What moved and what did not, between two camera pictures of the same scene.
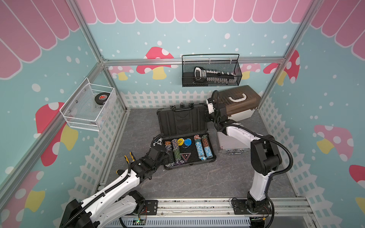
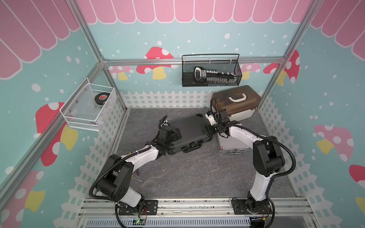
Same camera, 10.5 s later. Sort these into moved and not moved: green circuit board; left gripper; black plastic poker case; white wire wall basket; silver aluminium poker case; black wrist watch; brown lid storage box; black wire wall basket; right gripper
Moved: right gripper; black plastic poker case; left gripper
Not moved: black wrist watch; white wire wall basket; silver aluminium poker case; brown lid storage box; green circuit board; black wire wall basket
